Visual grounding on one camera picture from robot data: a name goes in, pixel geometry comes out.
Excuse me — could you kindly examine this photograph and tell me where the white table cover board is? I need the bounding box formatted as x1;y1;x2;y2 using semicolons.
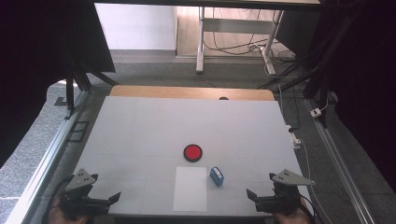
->
74;95;318;217

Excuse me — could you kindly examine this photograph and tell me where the aluminium floor rail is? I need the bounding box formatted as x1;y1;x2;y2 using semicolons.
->
4;90;92;224
304;98;378;224

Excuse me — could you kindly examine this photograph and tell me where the white power cable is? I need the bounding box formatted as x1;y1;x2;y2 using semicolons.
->
298;139;325;224

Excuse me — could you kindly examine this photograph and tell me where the red round ink pad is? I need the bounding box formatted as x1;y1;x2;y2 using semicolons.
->
182;144;204;163

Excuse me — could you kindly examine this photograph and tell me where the white paper sheet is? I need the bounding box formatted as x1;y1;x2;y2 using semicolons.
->
172;166;208;213

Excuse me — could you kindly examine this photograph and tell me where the black curtain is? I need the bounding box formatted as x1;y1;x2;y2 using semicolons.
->
0;0;117;169
311;0;396;194

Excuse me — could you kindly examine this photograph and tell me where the white desk frame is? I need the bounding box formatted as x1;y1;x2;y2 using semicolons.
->
195;6;285;77

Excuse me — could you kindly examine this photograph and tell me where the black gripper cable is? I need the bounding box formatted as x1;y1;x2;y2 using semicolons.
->
41;175;75;224
298;194;318;224

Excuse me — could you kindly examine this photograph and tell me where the black metal stand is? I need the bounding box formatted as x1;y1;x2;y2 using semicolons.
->
257;46;332;129
54;60;120;121

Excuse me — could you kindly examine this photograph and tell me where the person's left hand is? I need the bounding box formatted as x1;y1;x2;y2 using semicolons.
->
49;199;92;224

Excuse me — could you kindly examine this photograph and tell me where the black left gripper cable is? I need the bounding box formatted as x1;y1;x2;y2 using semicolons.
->
41;175;75;224

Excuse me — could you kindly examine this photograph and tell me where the white power strip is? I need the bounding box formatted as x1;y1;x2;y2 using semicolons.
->
285;124;303;150

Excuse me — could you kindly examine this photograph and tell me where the black floor bracket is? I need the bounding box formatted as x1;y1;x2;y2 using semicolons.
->
67;119;91;144

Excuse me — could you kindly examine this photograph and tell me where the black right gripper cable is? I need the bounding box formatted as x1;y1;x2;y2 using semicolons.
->
298;194;318;224

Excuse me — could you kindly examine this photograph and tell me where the small white adapter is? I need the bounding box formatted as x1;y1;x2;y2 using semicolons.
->
309;106;323;119

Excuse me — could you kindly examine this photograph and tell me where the blue stamp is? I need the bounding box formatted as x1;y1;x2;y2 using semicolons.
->
209;166;225;188

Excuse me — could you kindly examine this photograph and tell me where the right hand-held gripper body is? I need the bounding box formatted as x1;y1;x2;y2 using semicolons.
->
255;169;316;216

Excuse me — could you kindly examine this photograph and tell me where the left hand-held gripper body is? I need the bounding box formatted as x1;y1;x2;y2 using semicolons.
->
59;168;110;218

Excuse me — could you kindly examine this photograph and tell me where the tangle of black floor cables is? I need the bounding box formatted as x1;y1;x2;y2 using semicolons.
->
203;7;297;63

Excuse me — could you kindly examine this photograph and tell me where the person's right hand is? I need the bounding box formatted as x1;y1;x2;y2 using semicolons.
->
275;206;312;224

